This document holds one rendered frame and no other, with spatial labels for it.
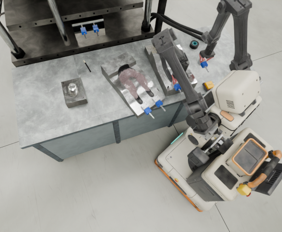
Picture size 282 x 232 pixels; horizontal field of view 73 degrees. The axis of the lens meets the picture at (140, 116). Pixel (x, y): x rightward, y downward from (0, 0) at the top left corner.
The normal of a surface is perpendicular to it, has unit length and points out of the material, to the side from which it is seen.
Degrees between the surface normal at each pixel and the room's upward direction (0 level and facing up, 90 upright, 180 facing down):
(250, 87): 47
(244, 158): 0
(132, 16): 0
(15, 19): 0
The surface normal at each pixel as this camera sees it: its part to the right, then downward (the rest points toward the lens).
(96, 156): 0.07, -0.41
